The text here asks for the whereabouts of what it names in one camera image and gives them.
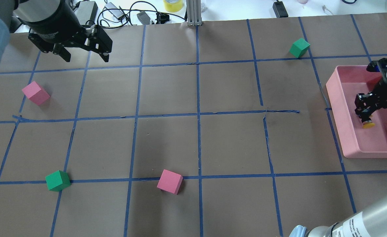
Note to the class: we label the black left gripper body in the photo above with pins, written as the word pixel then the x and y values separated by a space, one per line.
pixel 53 20

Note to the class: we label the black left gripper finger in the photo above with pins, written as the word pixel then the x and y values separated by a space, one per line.
pixel 60 50
pixel 103 52

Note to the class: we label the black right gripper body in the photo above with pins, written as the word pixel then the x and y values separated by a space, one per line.
pixel 380 91

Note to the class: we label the yellow push button switch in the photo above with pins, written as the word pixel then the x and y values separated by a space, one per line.
pixel 365 116

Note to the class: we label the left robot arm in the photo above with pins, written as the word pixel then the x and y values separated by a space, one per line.
pixel 8 8

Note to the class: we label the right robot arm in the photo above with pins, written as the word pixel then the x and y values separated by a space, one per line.
pixel 370 222

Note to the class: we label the black power brick left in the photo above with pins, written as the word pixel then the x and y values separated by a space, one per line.
pixel 86 12

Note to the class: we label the pink plastic bin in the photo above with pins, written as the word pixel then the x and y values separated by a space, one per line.
pixel 342 87

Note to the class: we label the pink cube far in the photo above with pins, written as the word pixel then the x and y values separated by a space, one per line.
pixel 36 93

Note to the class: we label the pink cube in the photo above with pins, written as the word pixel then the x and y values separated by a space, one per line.
pixel 36 93
pixel 170 182

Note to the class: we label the yellow tape roll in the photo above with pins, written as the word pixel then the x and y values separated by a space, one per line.
pixel 173 6

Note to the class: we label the green cube near bin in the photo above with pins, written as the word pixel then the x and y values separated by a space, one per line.
pixel 299 47

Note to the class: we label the green cube far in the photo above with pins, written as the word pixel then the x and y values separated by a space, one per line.
pixel 57 181

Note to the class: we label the black power adapter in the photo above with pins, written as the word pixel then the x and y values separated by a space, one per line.
pixel 279 9

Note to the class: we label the pink cube centre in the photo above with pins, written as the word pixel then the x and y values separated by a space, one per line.
pixel 170 182

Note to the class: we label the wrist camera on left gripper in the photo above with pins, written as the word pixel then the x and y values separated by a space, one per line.
pixel 98 40

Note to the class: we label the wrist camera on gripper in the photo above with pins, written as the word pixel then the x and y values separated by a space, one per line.
pixel 98 40
pixel 377 66

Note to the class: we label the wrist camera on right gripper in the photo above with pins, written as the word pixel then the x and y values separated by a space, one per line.
pixel 377 66

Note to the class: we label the aluminium frame post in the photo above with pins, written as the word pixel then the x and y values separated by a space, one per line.
pixel 193 10

